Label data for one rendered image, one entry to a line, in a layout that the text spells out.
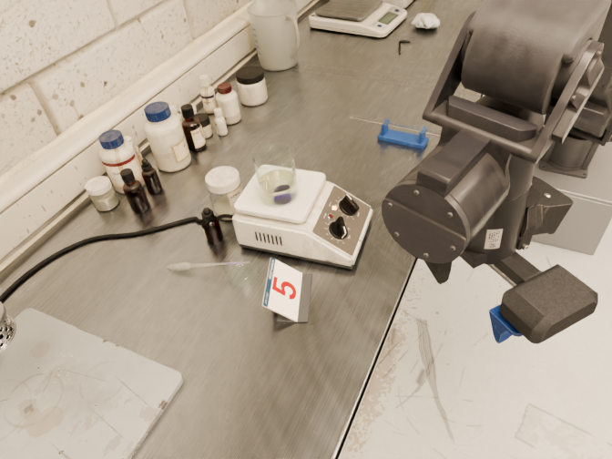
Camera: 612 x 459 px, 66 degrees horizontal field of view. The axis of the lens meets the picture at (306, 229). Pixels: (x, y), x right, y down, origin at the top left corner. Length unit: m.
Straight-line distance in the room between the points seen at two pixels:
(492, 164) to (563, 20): 0.08
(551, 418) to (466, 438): 0.10
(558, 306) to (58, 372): 0.61
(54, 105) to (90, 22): 0.17
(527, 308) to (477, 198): 0.11
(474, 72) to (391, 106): 0.83
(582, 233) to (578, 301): 0.43
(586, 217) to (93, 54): 0.91
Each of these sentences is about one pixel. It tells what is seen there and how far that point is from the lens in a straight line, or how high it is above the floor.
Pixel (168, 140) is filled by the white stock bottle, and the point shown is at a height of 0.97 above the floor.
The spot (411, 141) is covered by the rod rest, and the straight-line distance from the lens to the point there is 1.00.
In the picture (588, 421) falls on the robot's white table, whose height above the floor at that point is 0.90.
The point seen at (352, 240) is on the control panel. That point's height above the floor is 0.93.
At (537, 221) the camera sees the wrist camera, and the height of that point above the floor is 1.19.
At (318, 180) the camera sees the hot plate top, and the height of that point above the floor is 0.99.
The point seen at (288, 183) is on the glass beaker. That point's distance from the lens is 0.71.
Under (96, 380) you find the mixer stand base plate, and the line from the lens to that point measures 0.71.
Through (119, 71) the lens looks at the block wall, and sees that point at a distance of 1.11.
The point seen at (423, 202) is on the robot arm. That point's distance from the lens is 0.29.
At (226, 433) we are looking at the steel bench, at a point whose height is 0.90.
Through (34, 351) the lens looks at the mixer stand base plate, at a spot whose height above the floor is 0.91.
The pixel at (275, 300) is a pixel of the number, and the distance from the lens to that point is 0.68.
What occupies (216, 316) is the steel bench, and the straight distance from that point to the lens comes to 0.72.
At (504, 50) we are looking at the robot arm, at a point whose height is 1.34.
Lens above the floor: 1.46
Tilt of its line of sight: 44 degrees down
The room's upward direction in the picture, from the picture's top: 6 degrees counter-clockwise
